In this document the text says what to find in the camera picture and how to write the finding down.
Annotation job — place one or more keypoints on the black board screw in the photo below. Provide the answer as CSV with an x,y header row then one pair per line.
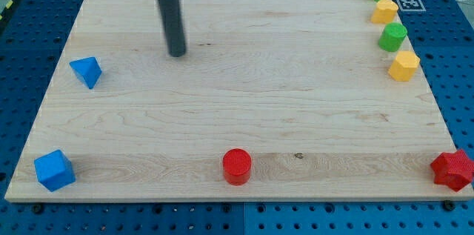
x,y
448,205
37,208

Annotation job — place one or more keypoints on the yellow heart block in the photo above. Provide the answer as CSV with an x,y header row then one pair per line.
x,y
384,12

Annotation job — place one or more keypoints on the light wooden board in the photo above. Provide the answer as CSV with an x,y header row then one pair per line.
x,y
301,85

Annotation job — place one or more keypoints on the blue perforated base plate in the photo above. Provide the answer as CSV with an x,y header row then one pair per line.
x,y
33,33

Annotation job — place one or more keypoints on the yellow hexagon block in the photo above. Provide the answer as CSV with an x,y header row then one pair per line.
x,y
404,66

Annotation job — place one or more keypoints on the red cylinder block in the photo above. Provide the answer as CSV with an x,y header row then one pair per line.
x,y
237,165

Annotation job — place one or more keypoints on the blue cube block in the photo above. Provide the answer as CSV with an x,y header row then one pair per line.
x,y
54,170

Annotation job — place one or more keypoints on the white fiducial marker tag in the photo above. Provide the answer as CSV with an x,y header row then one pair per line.
x,y
411,5

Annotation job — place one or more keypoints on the red star block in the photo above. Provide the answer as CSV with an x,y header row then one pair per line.
x,y
455,170

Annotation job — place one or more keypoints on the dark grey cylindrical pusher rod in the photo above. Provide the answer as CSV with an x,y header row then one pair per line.
x,y
170,11

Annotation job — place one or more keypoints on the black right board screw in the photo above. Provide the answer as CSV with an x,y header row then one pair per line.
x,y
448,205

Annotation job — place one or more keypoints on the green cylinder block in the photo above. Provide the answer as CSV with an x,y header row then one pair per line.
x,y
392,37

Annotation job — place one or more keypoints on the black left board screw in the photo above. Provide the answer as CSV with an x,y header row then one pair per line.
x,y
37,208

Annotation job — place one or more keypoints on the blue triangle block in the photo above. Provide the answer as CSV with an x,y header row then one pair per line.
x,y
87,71

